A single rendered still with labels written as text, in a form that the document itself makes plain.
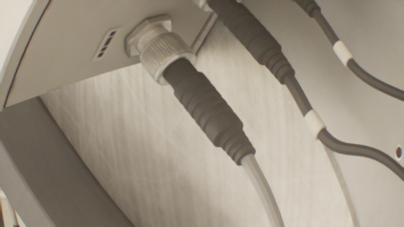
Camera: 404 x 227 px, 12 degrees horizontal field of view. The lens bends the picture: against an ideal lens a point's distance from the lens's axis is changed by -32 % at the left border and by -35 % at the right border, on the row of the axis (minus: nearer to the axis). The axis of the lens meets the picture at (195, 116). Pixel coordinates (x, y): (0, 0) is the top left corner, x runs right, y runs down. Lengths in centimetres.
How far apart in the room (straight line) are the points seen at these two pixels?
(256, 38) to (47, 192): 15
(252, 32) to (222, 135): 4
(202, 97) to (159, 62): 2
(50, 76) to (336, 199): 12
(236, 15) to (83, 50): 6
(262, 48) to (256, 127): 7
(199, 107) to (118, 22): 4
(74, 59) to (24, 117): 12
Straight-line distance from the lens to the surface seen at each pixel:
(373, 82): 79
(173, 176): 93
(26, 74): 84
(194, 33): 90
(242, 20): 84
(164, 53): 87
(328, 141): 82
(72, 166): 97
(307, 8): 81
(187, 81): 86
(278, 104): 89
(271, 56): 83
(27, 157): 96
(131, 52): 88
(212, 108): 86
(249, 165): 85
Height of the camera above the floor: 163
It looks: 9 degrees down
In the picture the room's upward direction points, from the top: 5 degrees counter-clockwise
